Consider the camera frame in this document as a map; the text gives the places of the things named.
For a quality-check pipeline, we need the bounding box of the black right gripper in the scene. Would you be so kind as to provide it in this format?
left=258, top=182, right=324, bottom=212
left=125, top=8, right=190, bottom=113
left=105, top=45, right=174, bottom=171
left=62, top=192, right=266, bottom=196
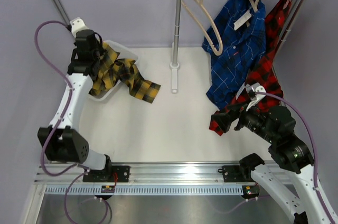
left=211, top=97, right=277, bottom=143

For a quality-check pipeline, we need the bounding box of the yellow plaid shirt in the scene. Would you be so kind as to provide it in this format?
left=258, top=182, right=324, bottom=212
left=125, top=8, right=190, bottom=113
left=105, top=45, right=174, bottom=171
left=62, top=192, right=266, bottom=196
left=89, top=42, right=161, bottom=104

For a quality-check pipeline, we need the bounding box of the blue plaid shirt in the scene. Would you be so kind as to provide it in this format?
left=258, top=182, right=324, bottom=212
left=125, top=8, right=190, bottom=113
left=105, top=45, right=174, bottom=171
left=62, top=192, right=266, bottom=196
left=202, top=0, right=266, bottom=109

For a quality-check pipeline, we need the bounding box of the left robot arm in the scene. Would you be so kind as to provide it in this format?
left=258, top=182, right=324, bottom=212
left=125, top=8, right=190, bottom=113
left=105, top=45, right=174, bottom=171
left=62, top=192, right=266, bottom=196
left=37, top=29, right=114, bottom=181

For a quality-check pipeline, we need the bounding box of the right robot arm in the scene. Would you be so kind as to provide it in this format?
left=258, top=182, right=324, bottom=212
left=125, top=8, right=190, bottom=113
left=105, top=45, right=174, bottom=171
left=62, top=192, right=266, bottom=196
left=211, top=104, right=337, bottom=223

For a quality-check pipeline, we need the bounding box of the red plaid shirt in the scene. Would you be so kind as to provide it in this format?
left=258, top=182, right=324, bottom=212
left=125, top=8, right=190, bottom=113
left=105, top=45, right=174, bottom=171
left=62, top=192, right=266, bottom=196
left=209, top=0, right=292, bottom=136

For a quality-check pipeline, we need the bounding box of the white plastic basket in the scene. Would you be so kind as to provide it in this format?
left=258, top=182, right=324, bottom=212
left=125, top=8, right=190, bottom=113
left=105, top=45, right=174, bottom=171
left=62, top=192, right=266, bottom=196
left=89, top=40, right=139, bottom=102

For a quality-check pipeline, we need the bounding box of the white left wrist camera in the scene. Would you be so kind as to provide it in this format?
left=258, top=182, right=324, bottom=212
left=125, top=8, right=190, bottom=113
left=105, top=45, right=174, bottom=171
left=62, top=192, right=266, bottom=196
left=67, top=17, right=88, bottom=37

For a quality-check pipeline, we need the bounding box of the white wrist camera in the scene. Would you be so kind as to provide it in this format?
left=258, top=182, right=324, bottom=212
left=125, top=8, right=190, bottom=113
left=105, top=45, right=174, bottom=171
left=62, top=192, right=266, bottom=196
left=67, top=17, right=88, bottom=37
left=245, top=83, right=266, bottom=111

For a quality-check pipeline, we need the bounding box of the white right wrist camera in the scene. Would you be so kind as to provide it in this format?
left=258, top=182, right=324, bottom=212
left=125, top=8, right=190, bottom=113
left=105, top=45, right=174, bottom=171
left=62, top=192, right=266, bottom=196
left=245, top=83, right=266, bottom=111

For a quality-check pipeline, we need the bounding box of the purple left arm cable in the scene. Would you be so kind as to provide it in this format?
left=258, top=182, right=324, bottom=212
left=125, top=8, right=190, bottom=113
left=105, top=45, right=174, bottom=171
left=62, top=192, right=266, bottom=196
left=34, top=20, right=111, bottom=222

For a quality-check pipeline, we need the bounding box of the aluminium mounting rail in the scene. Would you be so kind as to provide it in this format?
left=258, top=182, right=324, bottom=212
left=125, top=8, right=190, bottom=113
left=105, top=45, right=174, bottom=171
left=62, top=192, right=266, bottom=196
left=34, top=162, right=322, bottom=184

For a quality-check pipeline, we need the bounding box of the white slotted cable duct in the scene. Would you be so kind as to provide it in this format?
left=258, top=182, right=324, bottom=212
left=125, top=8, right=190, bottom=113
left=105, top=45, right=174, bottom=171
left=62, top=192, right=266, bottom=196
left=45, top=184, right=243, bottom=195

